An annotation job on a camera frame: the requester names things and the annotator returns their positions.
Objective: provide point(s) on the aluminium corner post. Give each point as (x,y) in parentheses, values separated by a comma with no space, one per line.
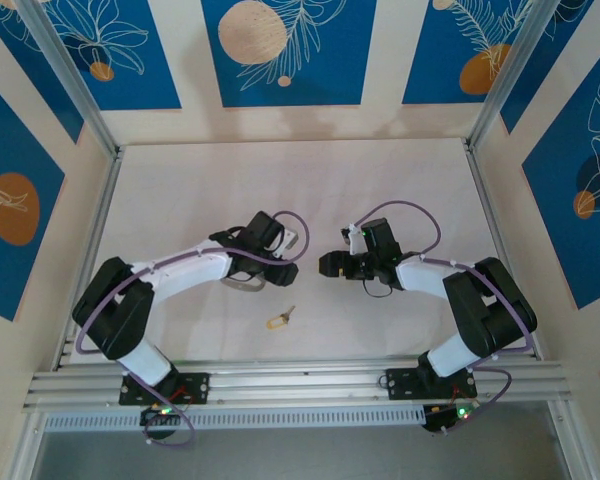
(520,65)
(72,75)

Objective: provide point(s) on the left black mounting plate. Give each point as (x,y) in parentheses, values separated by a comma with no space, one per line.
(200,387)

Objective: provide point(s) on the right aluminium corner post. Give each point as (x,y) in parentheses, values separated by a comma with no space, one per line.
(520,65)

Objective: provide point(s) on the left lower frame post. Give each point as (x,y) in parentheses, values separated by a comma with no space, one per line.
(27,450)

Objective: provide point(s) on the right lower frame post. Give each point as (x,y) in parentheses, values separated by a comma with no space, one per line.
(570,450)

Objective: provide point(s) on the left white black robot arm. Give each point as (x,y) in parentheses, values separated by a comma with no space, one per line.
(190,275)

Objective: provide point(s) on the aluminium side rail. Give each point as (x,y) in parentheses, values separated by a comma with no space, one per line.
(92,240)
(492,200)

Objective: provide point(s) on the black mounting plate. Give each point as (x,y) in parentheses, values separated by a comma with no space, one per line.
(397,382)
(200,387)

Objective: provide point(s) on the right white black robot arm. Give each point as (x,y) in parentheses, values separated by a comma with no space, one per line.
(420,275)

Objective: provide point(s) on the key with yellow tag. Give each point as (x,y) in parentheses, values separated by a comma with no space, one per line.
(280,318)

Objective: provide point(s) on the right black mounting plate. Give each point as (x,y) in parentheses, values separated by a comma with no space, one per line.
(397,382)

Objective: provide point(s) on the frame post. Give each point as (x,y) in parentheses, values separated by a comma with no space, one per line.
(27,450)
(570,450)

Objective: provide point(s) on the right aluminium side rail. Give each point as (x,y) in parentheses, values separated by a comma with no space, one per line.
(492,200)

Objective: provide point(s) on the left aluminium side rail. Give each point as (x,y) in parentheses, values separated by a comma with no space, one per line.
(92,240)

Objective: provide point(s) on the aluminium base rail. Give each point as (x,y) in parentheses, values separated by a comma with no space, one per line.
(300,385)

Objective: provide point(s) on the silver coil keyring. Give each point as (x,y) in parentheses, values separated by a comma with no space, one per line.
(245,286)

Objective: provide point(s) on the left aluminium corner post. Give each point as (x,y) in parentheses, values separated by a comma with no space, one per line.
(72,75)

